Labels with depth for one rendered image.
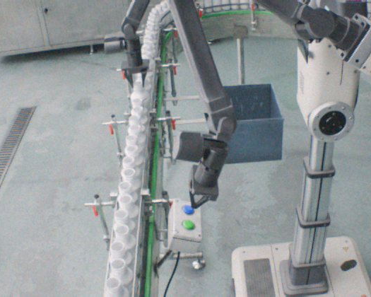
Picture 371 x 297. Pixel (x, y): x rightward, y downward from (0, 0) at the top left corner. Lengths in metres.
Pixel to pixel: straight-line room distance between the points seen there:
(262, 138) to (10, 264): 1.68
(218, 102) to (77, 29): 4.00
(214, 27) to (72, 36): 2.32
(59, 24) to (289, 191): 3.03
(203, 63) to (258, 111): 1.26
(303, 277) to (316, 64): 1.05
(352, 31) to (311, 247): 1.04
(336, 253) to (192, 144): 1.43
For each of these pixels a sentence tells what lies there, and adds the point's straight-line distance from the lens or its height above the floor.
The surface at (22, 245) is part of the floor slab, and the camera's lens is 3.02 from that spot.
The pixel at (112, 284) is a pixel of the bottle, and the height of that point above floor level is 1.14.
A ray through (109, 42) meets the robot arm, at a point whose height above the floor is 1.39.
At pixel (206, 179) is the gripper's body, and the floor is 1.29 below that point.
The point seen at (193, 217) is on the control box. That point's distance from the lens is 1.34.
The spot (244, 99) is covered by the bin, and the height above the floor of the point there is 0.87.
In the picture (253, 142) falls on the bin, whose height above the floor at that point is 0.84.
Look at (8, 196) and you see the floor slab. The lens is 3.43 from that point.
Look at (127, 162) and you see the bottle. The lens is 1.49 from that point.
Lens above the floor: 2.03
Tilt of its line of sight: 35 degrees down
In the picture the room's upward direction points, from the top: 6 degrees counter-clockwise
